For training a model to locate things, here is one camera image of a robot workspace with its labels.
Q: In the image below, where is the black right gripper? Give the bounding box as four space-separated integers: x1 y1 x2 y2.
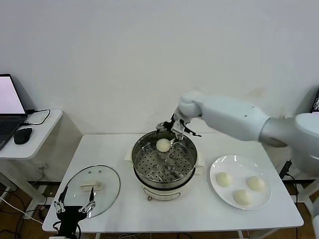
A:
156 119 187 148

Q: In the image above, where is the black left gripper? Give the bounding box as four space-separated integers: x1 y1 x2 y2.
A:
53 185 97 237

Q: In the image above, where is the white steamed baozi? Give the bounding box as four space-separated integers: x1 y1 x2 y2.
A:
156 138 171 152
233 189 252 206
215 172 233 187
246 176 266 192

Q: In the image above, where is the glass lid with cream handle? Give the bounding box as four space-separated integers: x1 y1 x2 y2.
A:
62 164 121 219

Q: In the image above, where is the stainless steel steamer basket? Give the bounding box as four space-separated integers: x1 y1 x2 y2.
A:
131 130 198 186

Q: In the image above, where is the cream electric cooker base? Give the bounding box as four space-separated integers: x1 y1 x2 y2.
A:
124 145 205 201

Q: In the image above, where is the white side table with mouse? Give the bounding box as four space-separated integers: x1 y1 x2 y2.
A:
0 109 63 200

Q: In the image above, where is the white round plate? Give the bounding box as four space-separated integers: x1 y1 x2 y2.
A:
209 154 272 211

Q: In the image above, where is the black computer mouse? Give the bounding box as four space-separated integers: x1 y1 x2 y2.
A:
13 127 33 145

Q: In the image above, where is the laptop with blank pink screen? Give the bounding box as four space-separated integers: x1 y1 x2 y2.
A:
0 73 28 151

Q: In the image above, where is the white side table with sticker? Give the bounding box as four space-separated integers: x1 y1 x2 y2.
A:
295 179 319 217

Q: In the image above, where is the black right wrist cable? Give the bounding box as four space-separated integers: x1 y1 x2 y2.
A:
184 127 202 138

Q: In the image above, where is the black laptop cable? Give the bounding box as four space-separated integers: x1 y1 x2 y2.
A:
20 108 51 125

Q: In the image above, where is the black cable with adapter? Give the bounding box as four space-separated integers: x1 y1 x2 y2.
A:
279 159 300 206

